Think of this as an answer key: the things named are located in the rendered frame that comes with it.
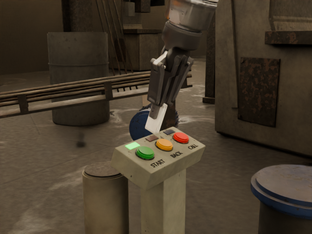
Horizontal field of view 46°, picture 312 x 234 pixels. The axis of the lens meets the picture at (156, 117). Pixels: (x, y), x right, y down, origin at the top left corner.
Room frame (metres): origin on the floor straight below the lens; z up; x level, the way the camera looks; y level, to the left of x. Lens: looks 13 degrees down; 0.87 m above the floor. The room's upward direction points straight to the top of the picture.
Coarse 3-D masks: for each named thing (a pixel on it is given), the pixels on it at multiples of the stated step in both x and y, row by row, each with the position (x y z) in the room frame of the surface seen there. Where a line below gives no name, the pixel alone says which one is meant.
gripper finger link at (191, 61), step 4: (188, 60) 0.77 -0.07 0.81; (192, 60) 0.77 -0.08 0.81; (192, 64) 0.78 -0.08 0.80; (184, 68) 0.77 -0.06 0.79; (188, 68) 0.77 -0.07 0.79; (184, 72) 0.77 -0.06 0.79; (180, 76) 0.77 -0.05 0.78; (184, 76) 0.77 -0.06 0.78; (180, 80) 0.77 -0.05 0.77; (176, 84) 0.77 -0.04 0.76; (180, 84) 0.77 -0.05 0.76; (176, 88) 0.77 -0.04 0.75; (180, 88) 0.78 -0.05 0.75; (176, 92) 0.77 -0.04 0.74; (172, 96) 0.77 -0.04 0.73; (176, 96) 0.78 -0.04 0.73
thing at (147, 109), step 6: (144, 108) 2.68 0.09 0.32; (150, 108) 2.64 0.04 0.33; (138, 114) 2.55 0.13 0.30; (144, 114) 2.52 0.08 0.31; (132, 120) 2.56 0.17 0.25; (138, 120) 2.53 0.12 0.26; (144, 120) 2.52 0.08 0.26; (132, 126) 2.54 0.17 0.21; (138, 126) 2.53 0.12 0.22; (144, 126) 2.52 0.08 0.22; (132, 132) 2.54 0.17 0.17; (138, 132) 2.53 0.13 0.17; (144, 132) 2.52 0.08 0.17; (150, 132) 2.51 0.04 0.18; (132, 138) 2.56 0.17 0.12; (138, 138) 2.53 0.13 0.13
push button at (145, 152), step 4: (140, 148) 0.78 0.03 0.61; (144, 148) 0.79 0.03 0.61; (148, 148) 0.79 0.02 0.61; (136, 152) 0.77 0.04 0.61; (140, 152) 0.77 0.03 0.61; (144, 152) 0.77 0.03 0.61; (148, 152) 0.77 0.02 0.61; (152, 152) 0.78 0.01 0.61; (144, 156) 0.76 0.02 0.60; (148, 156) 0.76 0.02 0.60; (152, 156) 0.77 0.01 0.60
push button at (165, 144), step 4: (160, 140) 0.84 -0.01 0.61; (164, 140) 0.85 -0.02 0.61; (168, 140) 0.85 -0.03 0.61; (156, 144) 0.83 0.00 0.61; (160, 144) 0.83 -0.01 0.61; (164, 144) 0.83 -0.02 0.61; (168, 144) 0.83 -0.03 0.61; (172, 144) 0.84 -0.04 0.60; (164, 148) 0.82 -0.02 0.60; (168, 148) 0.82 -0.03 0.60
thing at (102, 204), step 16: (96, 176) 0.85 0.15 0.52; (112, 176) 0.85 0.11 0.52; (96, 192) 0.84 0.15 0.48; (112, 192) 0.85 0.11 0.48; (128, 192) 0.90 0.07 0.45; (96, 208) 0.85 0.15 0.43; (112, 208) 0.85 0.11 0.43; (128, 208) 0.90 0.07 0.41; (96, 224) 0.85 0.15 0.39; (112, 224) 0.85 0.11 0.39; (128, 224) 0.89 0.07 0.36
